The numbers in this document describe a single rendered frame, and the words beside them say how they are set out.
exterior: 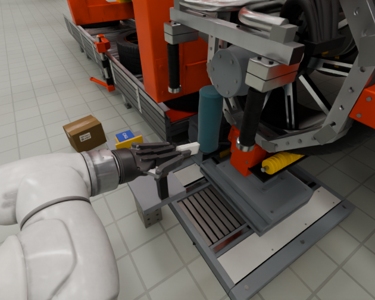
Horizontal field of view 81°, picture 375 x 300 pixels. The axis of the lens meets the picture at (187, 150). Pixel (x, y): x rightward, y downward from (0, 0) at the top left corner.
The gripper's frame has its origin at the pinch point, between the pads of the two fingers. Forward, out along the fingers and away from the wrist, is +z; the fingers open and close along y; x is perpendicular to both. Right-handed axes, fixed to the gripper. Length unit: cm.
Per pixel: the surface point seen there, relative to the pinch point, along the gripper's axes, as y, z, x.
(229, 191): 10, 49, 44
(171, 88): 21.6, 7.8, -8.5
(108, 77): 176, 48, 39
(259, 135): -1.4, 31.4, 0.1
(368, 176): -29, 141, 34
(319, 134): -19.5, 26.4, -11.3
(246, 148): -12.8, 5.5, -7.4
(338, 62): -12.3, 33.7, -27.9
